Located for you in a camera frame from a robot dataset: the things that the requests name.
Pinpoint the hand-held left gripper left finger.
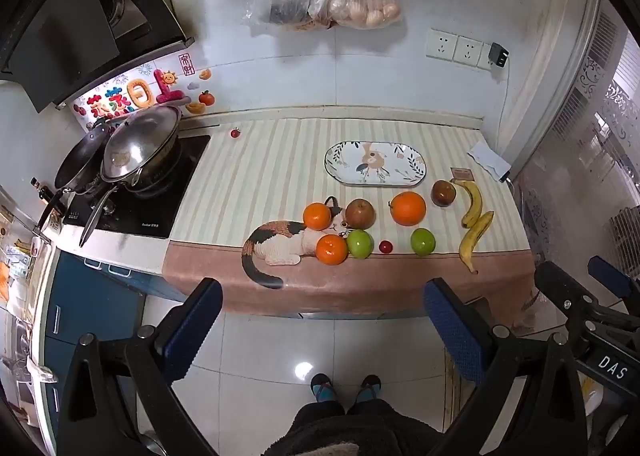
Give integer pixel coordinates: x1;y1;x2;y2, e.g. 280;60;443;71
57;277;224;456

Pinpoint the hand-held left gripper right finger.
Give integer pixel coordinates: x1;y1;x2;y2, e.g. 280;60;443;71
424;277;591;456

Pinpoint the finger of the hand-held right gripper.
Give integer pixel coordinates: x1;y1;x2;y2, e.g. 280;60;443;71
534;261;608;337
587;256;640;307

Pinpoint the green apple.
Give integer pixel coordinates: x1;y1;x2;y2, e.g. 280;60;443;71
410;227;436;257
346;229;375;259

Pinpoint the yellow banana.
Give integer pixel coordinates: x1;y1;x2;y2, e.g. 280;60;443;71
458;210;495;275
451;178;484;229

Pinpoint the large orange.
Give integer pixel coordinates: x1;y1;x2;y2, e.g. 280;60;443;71
390;191;427;227

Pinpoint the small orange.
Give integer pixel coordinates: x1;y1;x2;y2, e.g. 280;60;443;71
303;202;337;232
315;234;349;266

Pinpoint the pale red apple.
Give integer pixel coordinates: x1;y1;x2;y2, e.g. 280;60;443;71
344;199;376;230

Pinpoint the oval floral ceramic plate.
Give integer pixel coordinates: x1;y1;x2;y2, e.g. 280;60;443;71
324;141;427;187

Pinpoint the patterned glass door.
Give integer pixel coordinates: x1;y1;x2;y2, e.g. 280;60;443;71
515;1;640;282

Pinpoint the person's right shoe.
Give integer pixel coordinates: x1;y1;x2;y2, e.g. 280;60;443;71
356;374;382;404

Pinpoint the blue kitchen cabinet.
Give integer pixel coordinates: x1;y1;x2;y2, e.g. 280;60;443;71
37;251;166;387

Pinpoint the black glass cooktop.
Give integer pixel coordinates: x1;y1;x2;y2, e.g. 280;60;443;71
62;133;212;239

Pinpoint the person's dark fluffy robe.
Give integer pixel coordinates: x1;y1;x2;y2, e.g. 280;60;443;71
272;398;446;456

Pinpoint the dark red apple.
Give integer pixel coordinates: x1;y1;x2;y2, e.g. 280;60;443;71
431;179;457;208

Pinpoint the white paper sheet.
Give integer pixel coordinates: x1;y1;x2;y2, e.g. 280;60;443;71
467;140;512;182

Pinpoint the steel wok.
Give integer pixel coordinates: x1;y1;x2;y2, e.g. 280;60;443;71
80;106;183;248

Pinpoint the striped cat print tablecloth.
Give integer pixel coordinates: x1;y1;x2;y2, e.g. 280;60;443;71
161;117;536;316

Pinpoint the steel wok lid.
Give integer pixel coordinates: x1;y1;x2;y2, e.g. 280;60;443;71
100;106;182;182

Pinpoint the black frying pan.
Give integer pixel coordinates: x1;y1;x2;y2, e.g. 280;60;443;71
37;118;113;229

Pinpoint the black plug adapter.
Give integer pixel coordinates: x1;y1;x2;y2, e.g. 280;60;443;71
487;42;511;69

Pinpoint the black range hood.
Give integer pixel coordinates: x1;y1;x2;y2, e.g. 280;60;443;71
0;0;196;114

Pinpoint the white cable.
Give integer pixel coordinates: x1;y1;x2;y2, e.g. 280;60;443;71
495;67;512;147

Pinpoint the colourful wall sticker set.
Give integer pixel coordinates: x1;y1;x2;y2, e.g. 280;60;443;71
72;53;217;119

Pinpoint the white wall socket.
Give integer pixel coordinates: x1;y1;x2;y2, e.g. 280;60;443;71
452;36;485;68
425;28;458;60

